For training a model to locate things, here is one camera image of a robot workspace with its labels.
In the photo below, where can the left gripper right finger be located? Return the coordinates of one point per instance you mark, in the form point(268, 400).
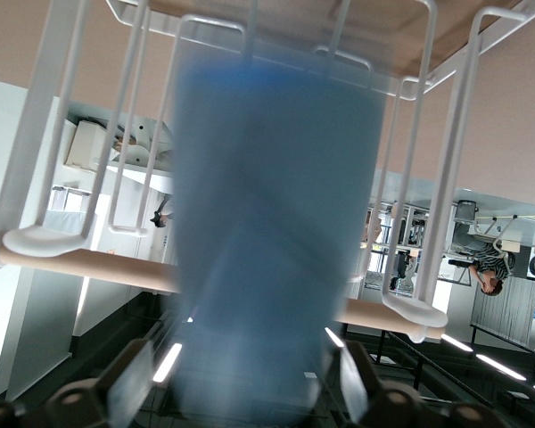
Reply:
point(397, 408)

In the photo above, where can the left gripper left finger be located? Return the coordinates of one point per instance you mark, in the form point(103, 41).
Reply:
point(84, 405)

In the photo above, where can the blue plastic cup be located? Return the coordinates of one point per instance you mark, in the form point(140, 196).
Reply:
point(272, 223)

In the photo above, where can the wooden rack dowel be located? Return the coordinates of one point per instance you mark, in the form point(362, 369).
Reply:
point(116, 269)

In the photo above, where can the seated person striped shirt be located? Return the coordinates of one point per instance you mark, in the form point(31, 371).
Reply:
point(490, 267)

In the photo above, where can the grey office chair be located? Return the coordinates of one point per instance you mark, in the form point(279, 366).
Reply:
point(468, 223)

